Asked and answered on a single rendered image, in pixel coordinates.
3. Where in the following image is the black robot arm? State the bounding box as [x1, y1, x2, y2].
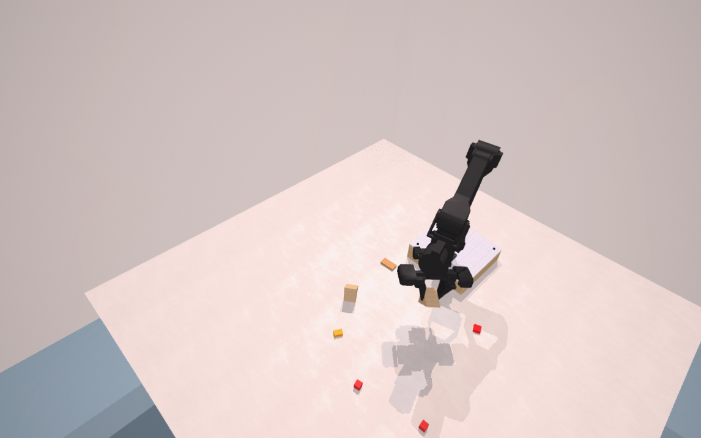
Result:
[412, 140, 503, 276]

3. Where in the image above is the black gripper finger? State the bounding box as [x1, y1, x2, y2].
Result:
[414, 283, 426, 301]
[437, 280, 457, 299]

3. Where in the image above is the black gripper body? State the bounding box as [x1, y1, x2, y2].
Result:
[397, 258, 473, 288]

